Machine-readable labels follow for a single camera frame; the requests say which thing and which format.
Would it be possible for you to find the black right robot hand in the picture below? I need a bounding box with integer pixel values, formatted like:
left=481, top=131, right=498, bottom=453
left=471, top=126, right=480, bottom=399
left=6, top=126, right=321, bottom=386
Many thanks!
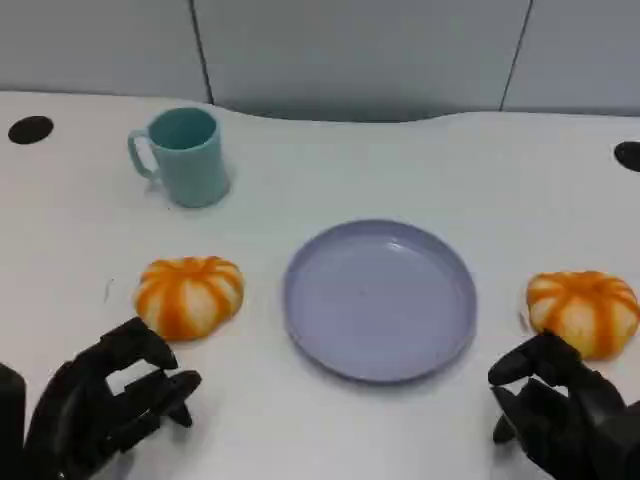
left=487, top=332, right=640, bottom=480

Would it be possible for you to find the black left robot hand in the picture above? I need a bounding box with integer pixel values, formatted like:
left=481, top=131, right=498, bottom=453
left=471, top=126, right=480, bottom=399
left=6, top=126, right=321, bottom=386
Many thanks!
left=22, top=316, right=203, bottom=480

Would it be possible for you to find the orange and white bread roll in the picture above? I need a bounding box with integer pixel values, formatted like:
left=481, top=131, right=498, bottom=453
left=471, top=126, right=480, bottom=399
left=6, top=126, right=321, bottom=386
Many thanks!
left=525, top=270, right=640, bottom=360
left=132, top=255, right=246, bottom=343

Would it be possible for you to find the lilac plate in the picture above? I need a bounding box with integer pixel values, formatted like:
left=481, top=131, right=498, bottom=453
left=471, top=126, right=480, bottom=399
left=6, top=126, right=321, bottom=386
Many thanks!
left=283, top=218, right=479, bottom=385

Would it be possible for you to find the pale green mug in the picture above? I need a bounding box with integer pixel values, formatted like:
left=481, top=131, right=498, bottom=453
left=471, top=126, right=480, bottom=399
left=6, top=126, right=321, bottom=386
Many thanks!
left=127, top=107, right=232, bottom=209

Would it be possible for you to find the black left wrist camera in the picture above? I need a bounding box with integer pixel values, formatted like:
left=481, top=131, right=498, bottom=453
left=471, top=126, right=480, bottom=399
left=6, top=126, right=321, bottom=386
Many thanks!
left=0, top=362, right=27, bottom=480

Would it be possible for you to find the black table cable grommet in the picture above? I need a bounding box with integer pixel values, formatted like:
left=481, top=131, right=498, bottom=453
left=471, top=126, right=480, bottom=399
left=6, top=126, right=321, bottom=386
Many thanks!
left=613, top=141, right=640, bottom=174
left=7, top=115, right=55, bottom=146

